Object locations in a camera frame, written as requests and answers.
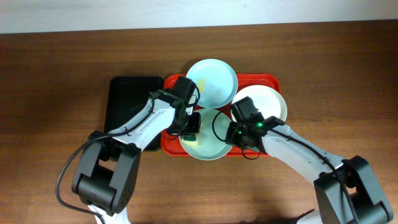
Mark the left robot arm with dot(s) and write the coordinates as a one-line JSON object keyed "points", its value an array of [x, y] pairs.
{"points": [[106, 175]]}

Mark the light blue plate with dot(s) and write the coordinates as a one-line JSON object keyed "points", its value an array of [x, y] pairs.
{"points": [[216, 80]]}

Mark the red plastic tray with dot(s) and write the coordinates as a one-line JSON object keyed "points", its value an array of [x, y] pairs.
{"points": [[174, 147]]}

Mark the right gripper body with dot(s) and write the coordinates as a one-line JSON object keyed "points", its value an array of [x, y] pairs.
{"points": [[232, 137]]}

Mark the green and yellow sponge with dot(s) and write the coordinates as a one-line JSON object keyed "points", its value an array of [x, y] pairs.
{"points": [[191, 140]]}

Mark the light green plate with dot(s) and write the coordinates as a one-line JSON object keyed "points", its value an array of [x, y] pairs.
{"points": [[210, 147]]}

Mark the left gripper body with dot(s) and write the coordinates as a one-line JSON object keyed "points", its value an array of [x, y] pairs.
{"points": [[191, 128]]}

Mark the black plastic tray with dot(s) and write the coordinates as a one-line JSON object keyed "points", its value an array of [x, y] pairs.
{"points": [[126, 97]]}

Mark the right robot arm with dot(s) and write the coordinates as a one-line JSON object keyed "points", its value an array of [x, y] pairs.
{"points": [[347, 190]]}

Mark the white plate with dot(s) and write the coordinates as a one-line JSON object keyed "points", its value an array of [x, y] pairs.
{"points": [[266, 100]]}

